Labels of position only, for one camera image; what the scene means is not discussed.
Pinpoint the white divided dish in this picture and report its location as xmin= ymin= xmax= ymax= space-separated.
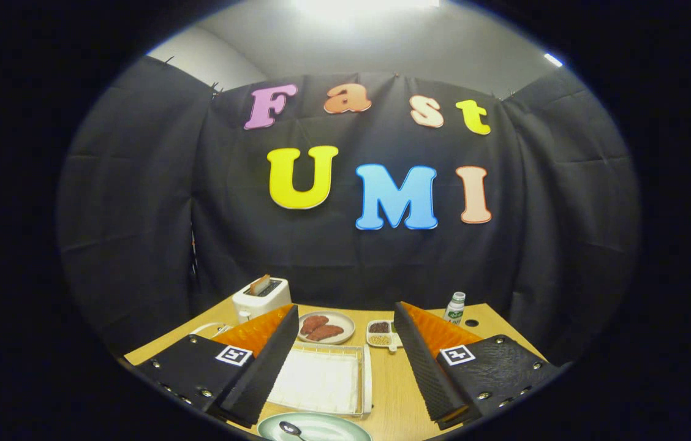
xmin=366 ymin=319 xmax=404 ymax=354

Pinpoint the brown meat piece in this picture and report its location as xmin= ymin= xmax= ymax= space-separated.
xmin=306 ymin=325 xmax=345 ymax=342
xmin=300 ymin=315 xmax=330 ymax=336

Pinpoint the black backdrop cloth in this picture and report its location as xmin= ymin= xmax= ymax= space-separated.
xmin=56 ymin=55 xmax=640 ymax=368

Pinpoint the round white meat plate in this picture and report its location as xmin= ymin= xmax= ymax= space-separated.
xmin=297 ymin=311 xmax=357 ymax=345

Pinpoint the white drip tray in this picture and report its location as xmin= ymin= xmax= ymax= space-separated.
xmin=267 ymin=349 xmax=361 ymax=415

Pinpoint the white wire dish rack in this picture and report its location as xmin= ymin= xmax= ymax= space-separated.
xmin=189 ymin=323 xmax=374 ymax=419

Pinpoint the white toaster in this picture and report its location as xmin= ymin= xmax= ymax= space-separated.
xmin=232 ymin=277 xmax=292 ymax=324

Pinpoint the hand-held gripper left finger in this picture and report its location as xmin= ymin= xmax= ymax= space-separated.
xmin=130 ymin=304 xmax=300 ymax=429

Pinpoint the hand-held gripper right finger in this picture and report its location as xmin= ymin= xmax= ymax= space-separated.
xmin=393 ymin=301 xmax=568 ymax=430

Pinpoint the light green plate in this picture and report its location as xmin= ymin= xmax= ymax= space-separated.
xmin=257 ymin=412 xmax=373 ymax=441

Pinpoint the white drink bottle green label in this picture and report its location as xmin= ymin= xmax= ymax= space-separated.
xmin=444 ymin=292 xmax=466 ymax=325

